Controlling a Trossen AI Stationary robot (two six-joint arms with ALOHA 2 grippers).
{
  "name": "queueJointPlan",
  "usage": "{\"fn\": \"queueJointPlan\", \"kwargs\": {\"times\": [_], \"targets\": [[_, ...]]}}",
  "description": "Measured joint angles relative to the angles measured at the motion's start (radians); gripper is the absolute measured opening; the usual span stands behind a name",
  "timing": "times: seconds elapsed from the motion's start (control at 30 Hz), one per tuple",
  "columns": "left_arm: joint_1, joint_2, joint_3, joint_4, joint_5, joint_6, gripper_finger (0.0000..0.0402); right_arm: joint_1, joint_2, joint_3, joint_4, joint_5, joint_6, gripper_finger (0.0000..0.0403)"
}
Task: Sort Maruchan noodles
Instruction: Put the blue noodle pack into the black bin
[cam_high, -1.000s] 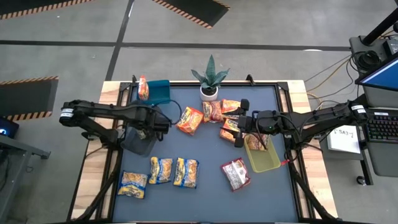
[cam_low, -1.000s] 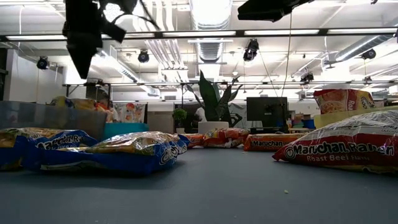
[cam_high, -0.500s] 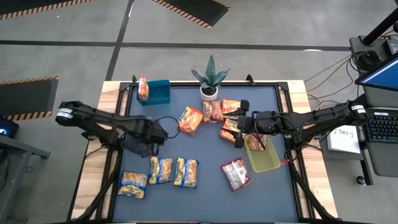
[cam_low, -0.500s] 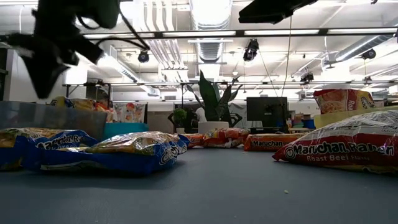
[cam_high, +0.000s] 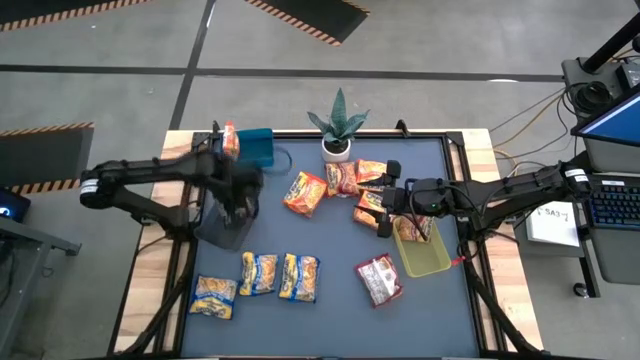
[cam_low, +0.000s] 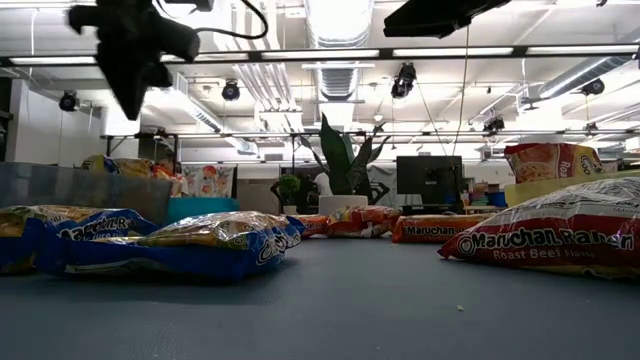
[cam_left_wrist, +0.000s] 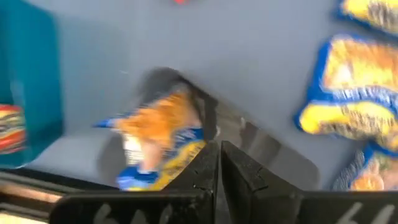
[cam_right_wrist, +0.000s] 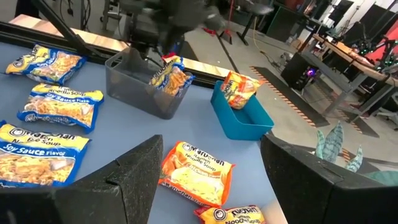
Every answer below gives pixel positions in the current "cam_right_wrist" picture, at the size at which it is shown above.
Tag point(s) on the black pedestal stand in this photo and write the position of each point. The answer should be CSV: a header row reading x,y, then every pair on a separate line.
x,y
258,7

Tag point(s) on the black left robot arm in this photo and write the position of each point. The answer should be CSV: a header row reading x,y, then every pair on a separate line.
x,y
144,31

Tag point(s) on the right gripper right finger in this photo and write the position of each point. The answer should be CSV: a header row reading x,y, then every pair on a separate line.
x,y
311,193

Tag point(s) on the orange chicken ramen pack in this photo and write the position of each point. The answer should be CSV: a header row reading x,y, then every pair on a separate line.
x,y
196,177
239,90

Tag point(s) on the wooden-top desk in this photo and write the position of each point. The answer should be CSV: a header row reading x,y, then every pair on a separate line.
x,y
357,60

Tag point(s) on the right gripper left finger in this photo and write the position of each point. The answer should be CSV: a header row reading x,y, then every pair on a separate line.
x,y
124,193

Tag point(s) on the black hazard-striped floor mat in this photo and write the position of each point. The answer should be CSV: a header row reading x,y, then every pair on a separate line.
x,y
363,129
295,105

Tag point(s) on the red partition panel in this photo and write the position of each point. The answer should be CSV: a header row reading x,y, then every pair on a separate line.
x,y
392,34

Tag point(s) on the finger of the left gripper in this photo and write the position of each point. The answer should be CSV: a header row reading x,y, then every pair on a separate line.
x,y
179,43
168,43

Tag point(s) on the grey translucent plastic bin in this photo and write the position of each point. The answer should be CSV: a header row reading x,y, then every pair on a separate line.
x,y
133,90

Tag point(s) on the blue soy sauce ramen pack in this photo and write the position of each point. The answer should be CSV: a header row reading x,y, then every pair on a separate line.
x,y
46,63
59,107
34,155
171,81

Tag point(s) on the snake plant in white pot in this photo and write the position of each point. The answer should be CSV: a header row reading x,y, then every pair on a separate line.
x,y
331,143

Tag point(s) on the teal plastic bin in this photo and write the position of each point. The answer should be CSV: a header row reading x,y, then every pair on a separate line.
x,y
242,124

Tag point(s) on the red-orange beef ramen pack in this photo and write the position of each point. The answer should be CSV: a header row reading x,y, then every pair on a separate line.
x,y
230,216

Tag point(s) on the grey-blue table mat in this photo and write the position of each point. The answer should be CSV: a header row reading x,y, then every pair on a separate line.
x,y
133,124

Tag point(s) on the black computer with purple light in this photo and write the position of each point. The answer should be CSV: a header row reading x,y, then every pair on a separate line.
x,y
298,74

